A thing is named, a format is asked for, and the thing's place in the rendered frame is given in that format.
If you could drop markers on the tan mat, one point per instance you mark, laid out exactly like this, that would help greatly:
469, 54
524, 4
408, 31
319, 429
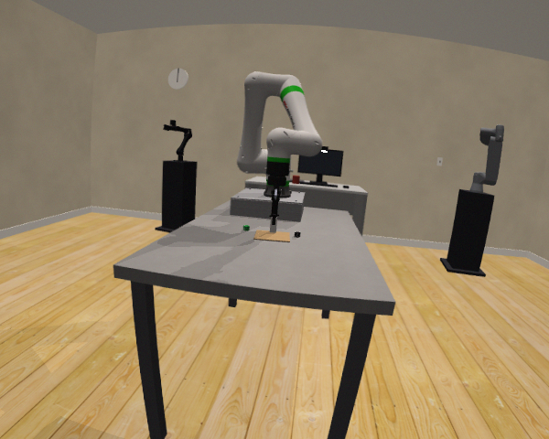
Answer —
266, 235

